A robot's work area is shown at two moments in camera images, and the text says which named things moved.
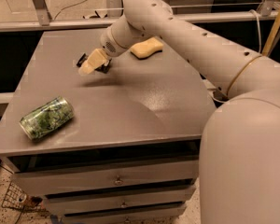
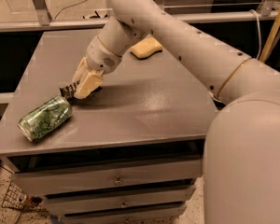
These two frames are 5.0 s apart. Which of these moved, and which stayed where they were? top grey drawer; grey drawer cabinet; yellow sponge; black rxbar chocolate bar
Moved: black rxbar chocolate bar
Stayed: yellow sponge; grey drawer cabinet; top grey drawer
